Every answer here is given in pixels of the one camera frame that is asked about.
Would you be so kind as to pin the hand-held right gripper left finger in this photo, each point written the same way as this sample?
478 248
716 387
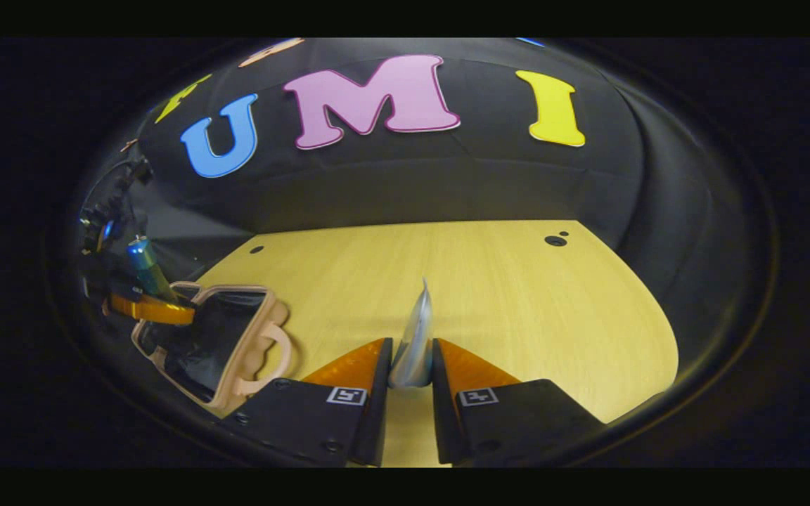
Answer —
377 407

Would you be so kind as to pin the light blue cosmetic tube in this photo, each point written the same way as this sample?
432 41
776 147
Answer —
415 344

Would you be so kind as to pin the blue green cosmetic bottle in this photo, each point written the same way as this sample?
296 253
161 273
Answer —
146 270

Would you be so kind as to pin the red cloth clip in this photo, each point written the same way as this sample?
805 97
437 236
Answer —
128 145

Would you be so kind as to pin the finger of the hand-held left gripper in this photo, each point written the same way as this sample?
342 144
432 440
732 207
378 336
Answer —
120 288
152 310

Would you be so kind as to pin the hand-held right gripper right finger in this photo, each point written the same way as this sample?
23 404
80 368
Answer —
444 407

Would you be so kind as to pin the small beige suitcase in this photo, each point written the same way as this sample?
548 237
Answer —
254 344

